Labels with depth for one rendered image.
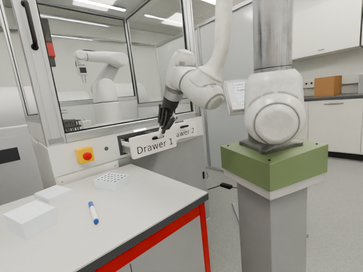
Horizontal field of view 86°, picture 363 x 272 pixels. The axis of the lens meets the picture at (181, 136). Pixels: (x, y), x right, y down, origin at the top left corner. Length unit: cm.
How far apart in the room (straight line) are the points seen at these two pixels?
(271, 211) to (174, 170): 75
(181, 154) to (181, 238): 80
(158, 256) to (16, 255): 36
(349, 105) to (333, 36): 108
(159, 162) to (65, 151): 55
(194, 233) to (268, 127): 44
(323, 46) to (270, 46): 332
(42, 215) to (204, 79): 65
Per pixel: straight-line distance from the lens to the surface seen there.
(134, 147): 102
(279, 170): 73
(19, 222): 72
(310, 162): 85
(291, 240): 101
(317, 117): 356
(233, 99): 154
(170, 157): 135
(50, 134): 105
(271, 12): 62
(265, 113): 54
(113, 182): 84
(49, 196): 94
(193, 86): 72
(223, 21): 78
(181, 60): 80
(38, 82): 106
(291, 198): 91
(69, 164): 108
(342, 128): 353
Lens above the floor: 109
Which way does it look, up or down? 11 degrees down
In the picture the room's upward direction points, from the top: 6 degrees counter-clockwise
